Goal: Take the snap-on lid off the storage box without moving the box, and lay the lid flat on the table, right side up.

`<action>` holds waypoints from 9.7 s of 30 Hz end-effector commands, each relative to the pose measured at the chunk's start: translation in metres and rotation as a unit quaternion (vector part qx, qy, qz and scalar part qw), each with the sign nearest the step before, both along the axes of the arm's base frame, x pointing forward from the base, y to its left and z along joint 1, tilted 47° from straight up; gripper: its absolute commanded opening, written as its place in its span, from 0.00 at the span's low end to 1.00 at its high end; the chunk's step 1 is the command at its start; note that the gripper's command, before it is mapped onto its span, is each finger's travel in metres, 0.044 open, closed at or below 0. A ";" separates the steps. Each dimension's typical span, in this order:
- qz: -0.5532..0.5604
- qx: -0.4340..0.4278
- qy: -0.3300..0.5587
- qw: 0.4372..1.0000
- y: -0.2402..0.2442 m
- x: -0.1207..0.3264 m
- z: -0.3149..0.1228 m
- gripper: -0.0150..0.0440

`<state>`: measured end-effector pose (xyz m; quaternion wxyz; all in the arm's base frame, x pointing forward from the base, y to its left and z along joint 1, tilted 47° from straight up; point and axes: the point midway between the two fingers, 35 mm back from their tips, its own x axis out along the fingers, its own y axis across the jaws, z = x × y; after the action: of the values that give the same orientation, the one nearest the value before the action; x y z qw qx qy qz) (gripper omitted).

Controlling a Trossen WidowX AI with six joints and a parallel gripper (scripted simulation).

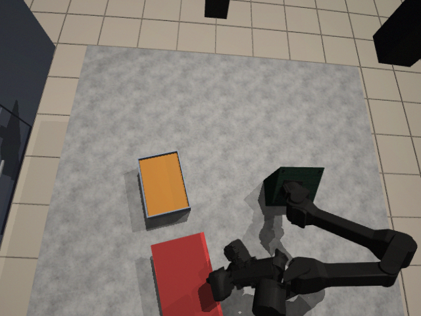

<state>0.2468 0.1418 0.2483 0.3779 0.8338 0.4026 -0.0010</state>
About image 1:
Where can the red rectangular lid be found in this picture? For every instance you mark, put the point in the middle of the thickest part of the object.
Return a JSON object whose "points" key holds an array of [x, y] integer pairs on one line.
{"points": [[182, 267]]}

